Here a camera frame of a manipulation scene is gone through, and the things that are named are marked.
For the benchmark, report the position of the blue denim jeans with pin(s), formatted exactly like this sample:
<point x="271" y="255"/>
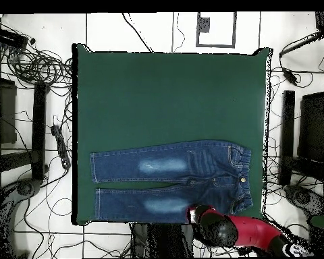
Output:
<point x="164" y="167"/>

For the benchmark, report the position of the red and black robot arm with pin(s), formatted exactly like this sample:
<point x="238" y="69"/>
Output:
<point x="248" y="232"/>

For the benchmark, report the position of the black stand base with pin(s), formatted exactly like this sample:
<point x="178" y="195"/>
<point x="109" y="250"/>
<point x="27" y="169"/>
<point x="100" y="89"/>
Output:
<point x="305" y="198"/>
<point x="25" y="188"/>

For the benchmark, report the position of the dark green table cloth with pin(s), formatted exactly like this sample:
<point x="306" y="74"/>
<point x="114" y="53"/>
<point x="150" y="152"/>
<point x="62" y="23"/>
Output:
<point x="178" y="94"/>

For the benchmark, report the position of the narrow black panel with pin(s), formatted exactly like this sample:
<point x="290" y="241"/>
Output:
<point x="287" y="135"/>
<point x="39" y="129"/>

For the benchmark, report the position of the black power strip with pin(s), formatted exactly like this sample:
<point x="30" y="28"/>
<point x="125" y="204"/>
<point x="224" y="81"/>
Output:
<point x="60" y="145"/>

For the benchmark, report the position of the wide black panel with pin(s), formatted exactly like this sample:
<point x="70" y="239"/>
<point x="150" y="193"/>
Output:
<point x="6" y="113"/>
<point x="313" y="126"/>

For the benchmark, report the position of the black power adapter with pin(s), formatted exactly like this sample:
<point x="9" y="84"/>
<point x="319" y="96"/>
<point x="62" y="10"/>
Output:
<point x="290" y="76"/>

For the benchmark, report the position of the black bar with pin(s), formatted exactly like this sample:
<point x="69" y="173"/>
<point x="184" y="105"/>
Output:
<point x="299" y="44"/>

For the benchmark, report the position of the black electronics box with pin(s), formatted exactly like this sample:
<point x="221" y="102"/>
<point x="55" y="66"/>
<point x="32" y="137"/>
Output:
<point x="9" y="37"/>

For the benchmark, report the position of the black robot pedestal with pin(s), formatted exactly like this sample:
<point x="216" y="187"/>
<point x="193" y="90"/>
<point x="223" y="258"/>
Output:
<point x="162" y="240"/>

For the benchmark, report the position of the grey square frame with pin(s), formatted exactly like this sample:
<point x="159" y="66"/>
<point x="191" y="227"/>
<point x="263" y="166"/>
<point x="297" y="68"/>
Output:
<point x="198" y="40"/>

